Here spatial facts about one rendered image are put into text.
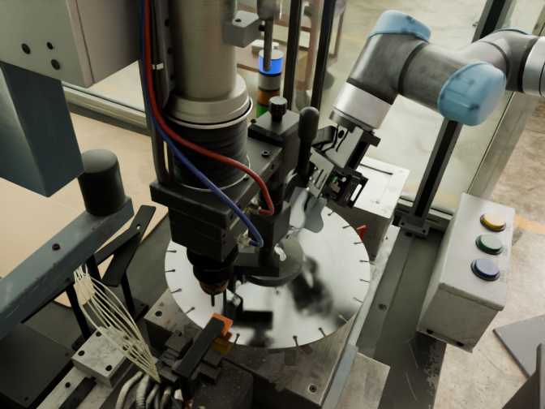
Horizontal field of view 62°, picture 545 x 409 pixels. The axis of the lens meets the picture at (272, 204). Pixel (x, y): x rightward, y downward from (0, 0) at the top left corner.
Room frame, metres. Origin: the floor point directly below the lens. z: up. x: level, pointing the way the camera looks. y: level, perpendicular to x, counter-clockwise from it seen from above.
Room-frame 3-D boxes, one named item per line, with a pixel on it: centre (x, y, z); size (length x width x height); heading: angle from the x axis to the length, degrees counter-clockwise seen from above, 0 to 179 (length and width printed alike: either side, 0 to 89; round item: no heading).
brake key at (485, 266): (0.55, -0.39, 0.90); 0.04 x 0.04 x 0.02
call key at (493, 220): (0.68, -0.44, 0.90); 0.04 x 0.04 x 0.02
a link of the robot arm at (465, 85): (0.56, -0.23, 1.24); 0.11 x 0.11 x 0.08; 46
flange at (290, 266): (0.49, 0.00, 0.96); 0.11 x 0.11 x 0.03
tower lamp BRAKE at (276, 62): (0.79, 0.02, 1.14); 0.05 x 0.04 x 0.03; 67
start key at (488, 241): (0.61, -0.42, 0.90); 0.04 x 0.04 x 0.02
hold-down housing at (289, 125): (0.41, 0.00, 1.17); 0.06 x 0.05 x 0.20; 148
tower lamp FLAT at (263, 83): (0.79, 0.02, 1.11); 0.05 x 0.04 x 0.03; 67
